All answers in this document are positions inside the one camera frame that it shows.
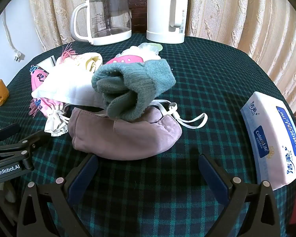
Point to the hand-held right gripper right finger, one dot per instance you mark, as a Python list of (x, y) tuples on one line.
[(212, 175)]

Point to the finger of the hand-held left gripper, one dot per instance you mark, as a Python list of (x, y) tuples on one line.
[(8, 129), (37, 138)]

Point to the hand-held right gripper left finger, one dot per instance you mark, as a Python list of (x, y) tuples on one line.
[(82, 175)]

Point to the white cloth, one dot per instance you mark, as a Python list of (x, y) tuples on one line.
[(64, 86)]

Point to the mauve cloth face mask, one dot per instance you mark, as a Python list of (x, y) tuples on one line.
[(128, 138)]

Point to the pale yellow cloth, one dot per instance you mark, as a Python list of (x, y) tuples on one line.
[(91, 61)]

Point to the teal knit sock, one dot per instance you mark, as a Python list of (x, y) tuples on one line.
[(138, 86)]

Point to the pink silicone wristband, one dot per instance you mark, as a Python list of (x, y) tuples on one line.
[(128, 58)]

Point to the person's left hand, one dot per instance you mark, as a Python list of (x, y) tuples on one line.
[(7, 193)]

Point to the orange pouch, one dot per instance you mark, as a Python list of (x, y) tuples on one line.
[(0, 91)]

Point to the white and blue tissue pack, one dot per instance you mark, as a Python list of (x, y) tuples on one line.
[(273, 140)]

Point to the white card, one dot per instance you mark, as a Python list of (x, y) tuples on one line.
[(48, 63)]

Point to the green plaid tablecloth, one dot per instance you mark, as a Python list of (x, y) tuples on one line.
[(199, 79)]

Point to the white crinkled plastic ball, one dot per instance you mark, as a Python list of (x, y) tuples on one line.
[(143, 48)]

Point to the dark wooden chair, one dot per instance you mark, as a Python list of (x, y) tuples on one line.
[(138, 12)]

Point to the beige patterned curtain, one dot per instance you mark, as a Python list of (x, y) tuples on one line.
[(224, 9)]

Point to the white thermos kettle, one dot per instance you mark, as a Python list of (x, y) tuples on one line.
[(160, 12)]

